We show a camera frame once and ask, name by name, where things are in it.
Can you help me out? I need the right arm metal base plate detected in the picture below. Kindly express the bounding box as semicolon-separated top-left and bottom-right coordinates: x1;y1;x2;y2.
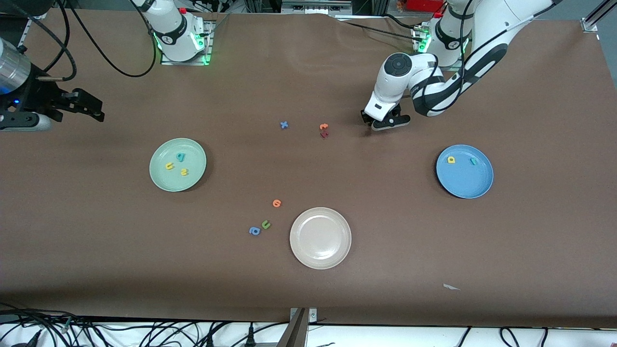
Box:
160;20;213;66

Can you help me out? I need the metal table bracket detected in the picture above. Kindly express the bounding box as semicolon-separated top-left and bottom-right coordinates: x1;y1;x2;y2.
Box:
277;307;318;347

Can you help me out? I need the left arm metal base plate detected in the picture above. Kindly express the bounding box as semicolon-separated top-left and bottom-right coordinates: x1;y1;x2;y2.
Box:
412;24;466;72

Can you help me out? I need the blue plate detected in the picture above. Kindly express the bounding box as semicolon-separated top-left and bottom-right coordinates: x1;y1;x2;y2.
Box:
436;144;494;199

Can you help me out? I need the red box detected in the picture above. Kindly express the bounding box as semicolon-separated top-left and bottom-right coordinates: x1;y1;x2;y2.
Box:
405;0;442;13

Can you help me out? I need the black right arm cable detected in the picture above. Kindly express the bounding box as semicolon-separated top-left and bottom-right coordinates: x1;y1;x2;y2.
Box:
0;0;157;78

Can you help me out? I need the beige plate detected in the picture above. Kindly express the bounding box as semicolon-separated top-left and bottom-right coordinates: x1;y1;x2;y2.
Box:
289;207;352;270

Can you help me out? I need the green plate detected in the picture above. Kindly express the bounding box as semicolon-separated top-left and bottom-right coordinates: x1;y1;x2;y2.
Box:
149;138;207;193

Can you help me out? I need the black cable on table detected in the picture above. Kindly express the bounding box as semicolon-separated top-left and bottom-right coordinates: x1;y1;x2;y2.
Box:
337;13;425;39

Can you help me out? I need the grey metal device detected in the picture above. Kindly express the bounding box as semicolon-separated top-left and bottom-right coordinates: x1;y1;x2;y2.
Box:
281;0;353;15

